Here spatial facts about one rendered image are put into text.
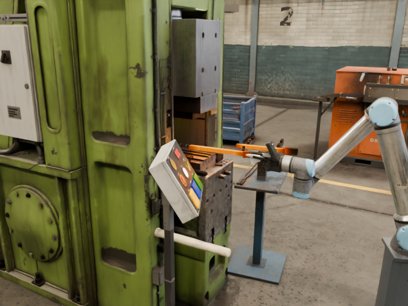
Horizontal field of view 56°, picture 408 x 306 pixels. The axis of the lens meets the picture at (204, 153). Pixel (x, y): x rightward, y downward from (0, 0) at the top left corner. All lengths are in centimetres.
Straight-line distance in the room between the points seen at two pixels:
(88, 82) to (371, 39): 797
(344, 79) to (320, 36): 425
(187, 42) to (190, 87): 23
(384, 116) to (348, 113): 365
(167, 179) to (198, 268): 101
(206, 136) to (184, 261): 82
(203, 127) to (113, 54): 80
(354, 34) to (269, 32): 199
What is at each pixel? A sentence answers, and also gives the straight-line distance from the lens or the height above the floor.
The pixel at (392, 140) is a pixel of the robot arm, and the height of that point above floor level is 123.
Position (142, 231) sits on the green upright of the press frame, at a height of 65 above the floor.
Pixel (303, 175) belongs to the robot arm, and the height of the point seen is 99.
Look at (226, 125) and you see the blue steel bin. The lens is 603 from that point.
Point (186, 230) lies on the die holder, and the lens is 241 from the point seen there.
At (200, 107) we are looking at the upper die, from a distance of 211.
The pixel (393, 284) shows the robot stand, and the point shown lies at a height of 43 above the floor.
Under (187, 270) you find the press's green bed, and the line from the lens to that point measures 253.
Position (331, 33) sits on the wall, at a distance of 963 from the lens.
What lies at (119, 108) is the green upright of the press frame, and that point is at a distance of 210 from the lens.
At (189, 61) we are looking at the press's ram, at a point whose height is 156.
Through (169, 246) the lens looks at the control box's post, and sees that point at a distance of 189.
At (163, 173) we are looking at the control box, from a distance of 157.
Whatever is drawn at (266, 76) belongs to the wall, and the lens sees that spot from 1006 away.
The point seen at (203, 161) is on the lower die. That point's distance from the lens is 223.
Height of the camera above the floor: 169
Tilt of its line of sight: 17 degrees down
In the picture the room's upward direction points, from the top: 1 degrees clockwise
